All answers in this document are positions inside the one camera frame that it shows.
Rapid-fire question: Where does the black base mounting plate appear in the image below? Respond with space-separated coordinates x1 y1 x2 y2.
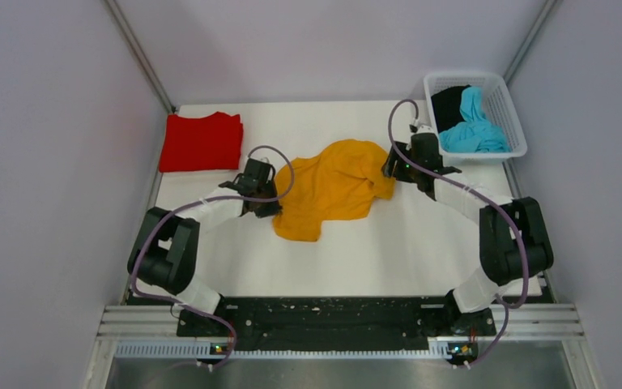
177 297 496 352

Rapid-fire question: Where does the folded red t-shirt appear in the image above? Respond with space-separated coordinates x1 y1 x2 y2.
158 112 244 173

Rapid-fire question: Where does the black t-shirt in basket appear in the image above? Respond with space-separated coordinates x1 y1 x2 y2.
431 84 470 133

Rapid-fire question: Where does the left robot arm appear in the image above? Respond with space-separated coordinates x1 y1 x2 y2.
127 158 282 335

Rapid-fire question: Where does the light blue t-shirt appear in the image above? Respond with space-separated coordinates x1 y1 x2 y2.
440 87 512 153

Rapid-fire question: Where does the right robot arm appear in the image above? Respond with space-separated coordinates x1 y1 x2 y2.
382 133 554 334

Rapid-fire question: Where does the white plastic laundry basket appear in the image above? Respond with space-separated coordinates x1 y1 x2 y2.
424 71 527 165

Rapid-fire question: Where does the aluminium front rail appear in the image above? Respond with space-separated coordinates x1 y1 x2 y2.
97 297 584 361

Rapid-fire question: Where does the yellow t-shirt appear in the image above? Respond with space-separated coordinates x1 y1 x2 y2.
272 139 395 242

